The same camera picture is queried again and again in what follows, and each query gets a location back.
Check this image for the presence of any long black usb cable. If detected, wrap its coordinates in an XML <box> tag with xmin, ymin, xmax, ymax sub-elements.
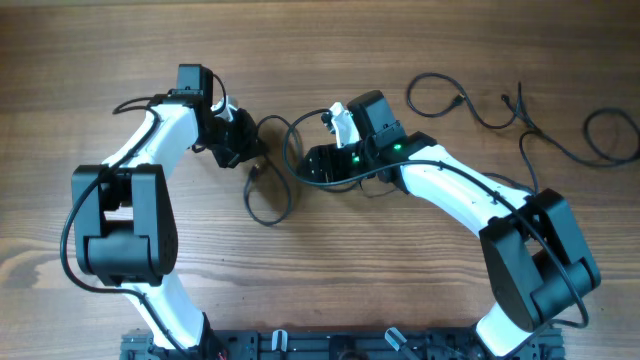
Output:
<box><xmin>479</xmin><ymin>81</ymin><xmax>640</xmax><ymax>196</ymax></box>

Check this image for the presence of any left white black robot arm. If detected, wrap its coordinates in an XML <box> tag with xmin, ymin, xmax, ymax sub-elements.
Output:
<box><xmin>60</xmin><ymin>64</ymin><xmax>265</xmax><ymax>354</ymax></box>

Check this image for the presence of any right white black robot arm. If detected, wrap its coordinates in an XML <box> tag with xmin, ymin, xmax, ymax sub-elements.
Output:
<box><xmin>295</xmin><ymin>90</ymin><xmax>601</xmax><ymax>359</ymax></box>

